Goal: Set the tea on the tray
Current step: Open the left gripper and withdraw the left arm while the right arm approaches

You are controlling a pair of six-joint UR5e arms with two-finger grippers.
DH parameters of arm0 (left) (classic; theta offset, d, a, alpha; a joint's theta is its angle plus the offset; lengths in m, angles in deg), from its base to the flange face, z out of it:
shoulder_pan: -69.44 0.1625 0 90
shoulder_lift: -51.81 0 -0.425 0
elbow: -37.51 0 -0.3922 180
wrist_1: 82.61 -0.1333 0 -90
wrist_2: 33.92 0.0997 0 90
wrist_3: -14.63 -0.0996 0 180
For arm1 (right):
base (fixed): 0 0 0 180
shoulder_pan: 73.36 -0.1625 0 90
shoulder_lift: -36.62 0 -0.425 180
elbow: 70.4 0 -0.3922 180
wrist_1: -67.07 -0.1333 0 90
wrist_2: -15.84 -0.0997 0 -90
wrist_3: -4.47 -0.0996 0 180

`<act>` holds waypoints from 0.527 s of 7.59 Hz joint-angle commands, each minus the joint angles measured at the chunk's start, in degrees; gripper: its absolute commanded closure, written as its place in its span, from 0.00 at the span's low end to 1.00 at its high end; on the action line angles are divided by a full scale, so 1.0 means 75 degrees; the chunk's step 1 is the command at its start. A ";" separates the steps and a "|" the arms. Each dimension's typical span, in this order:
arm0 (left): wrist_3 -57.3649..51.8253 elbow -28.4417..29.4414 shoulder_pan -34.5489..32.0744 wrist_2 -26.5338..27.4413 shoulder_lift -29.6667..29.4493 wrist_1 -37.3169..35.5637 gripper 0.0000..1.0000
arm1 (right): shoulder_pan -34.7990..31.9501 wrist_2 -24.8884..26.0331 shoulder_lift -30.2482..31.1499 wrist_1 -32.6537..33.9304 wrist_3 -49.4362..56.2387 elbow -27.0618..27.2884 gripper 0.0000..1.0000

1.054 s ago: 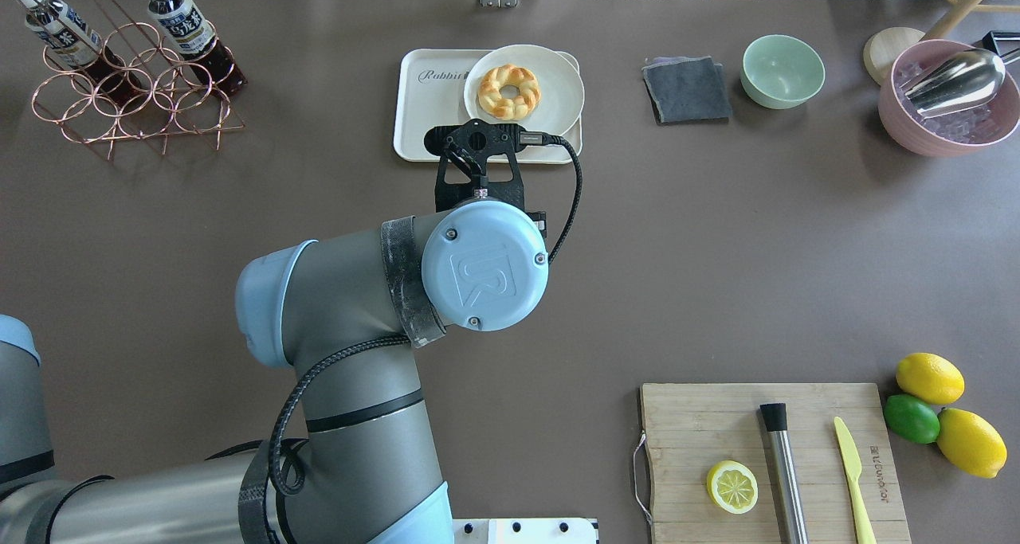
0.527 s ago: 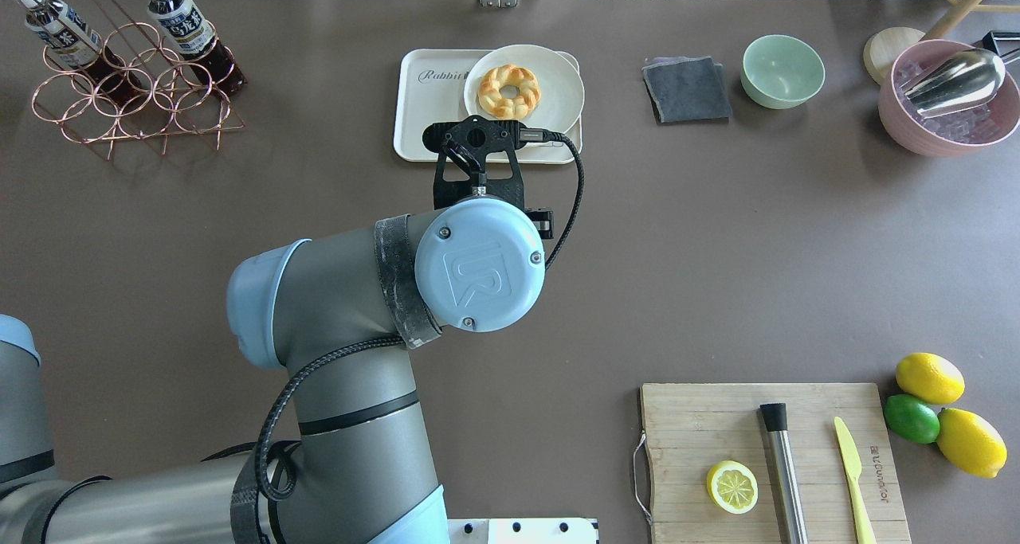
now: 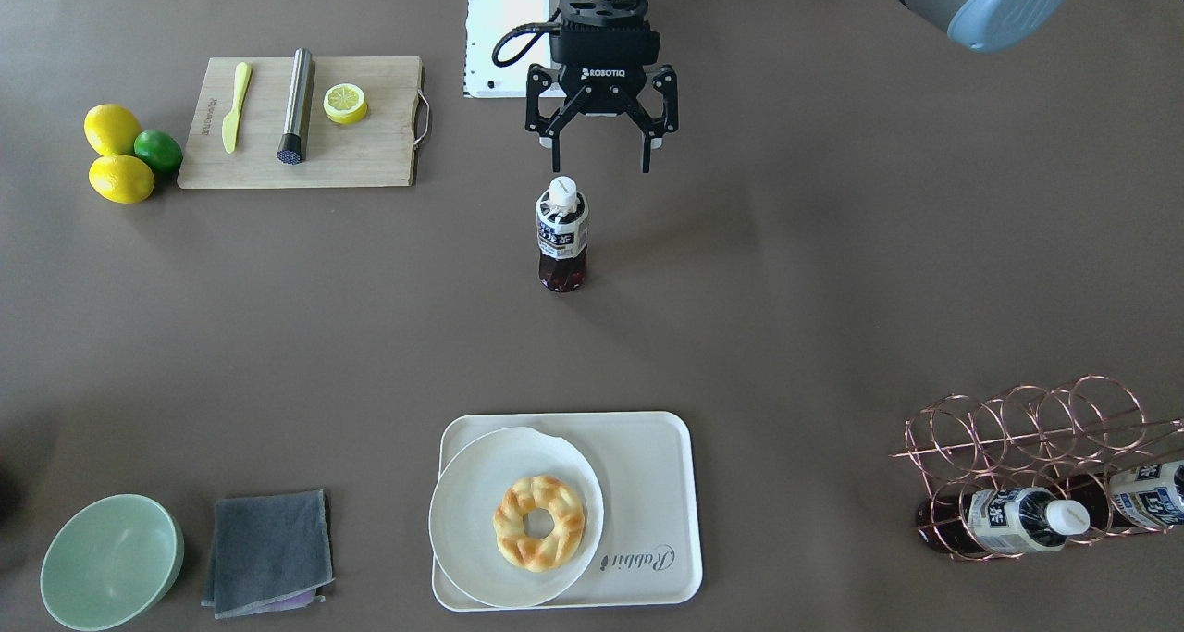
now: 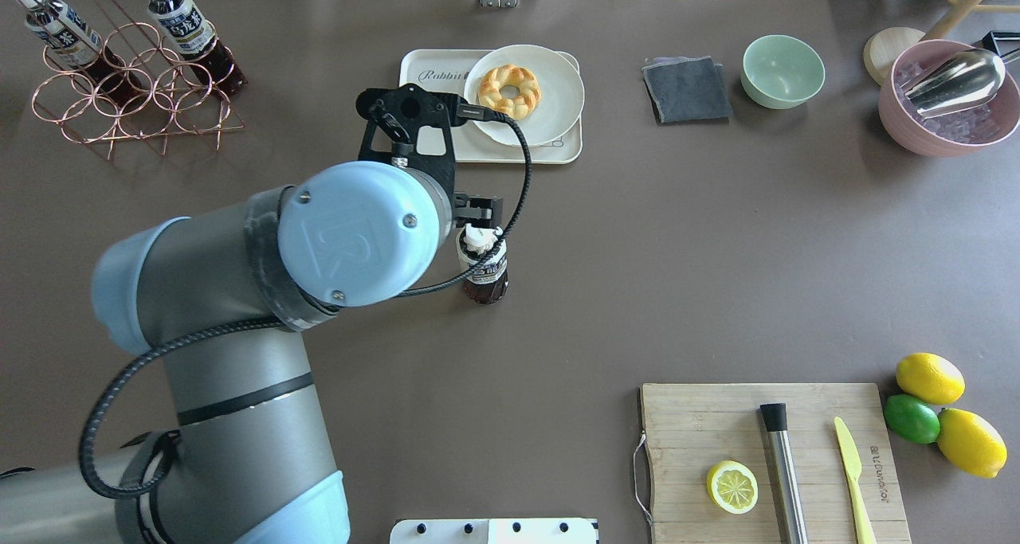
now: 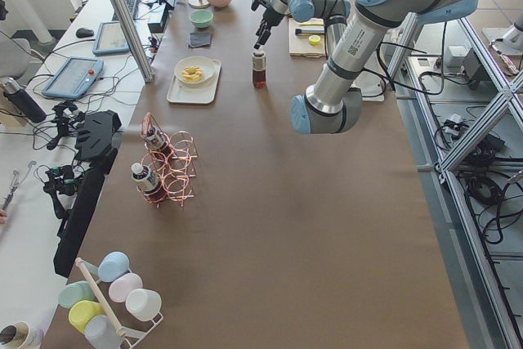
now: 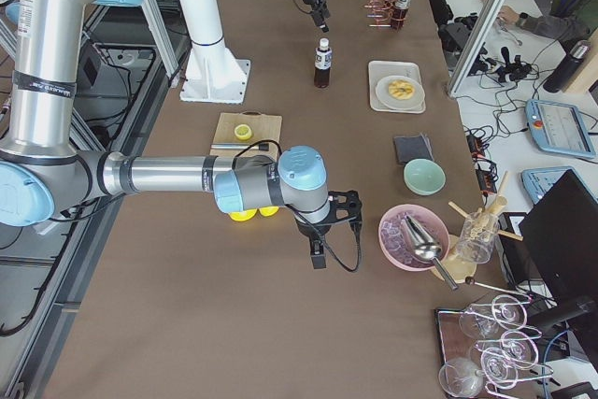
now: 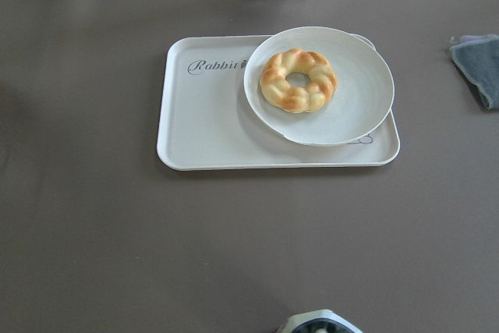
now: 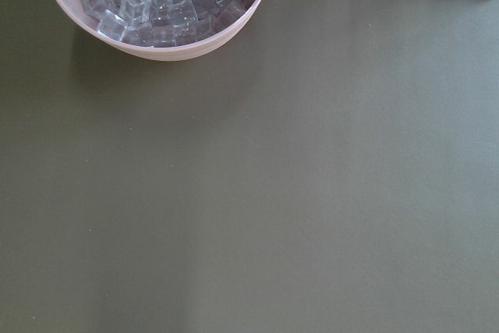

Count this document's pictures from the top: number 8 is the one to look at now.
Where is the pink bowl of ice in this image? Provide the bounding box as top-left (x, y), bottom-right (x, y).
top-left (55, 0), bottom-right (262, 61)

